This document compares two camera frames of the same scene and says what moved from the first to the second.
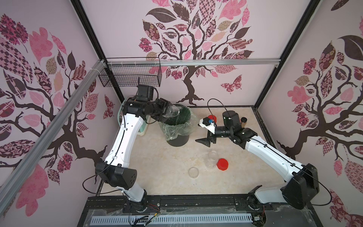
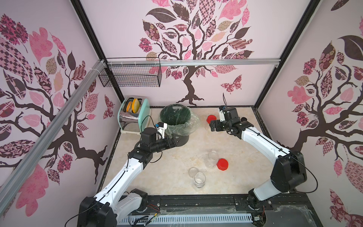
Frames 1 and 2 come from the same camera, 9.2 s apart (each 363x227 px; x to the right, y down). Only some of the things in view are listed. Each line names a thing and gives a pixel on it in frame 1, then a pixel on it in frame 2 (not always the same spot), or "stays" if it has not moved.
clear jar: [171, 111] to [199, 179]
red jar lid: [212, 117] stays
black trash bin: [177, 129] stays
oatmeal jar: [212, 158] stays
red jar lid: [222, 164] stays
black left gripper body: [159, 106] to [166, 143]
